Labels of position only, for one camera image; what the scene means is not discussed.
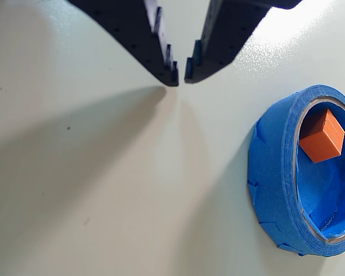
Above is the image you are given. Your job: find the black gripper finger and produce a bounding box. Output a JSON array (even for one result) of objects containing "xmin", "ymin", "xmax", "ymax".
[
  {"xmin": 183, "ymin": 0, "xmax": 302, "ymax": 85},
  {"xmin": 67, "ymin": 0, "xmax": 179, "ymax": 87}
]

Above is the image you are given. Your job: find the orange cube block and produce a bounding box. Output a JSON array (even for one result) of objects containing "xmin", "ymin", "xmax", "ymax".
[{"xmin": 298, "ymin": 108, "xmax": 345, "ymax": 164}]

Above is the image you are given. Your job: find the blue tape roll bin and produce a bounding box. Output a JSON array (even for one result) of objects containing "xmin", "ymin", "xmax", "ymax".
[{"xmin": 247, "ymin": 83, "xmax": 345, "ymax": 258}]

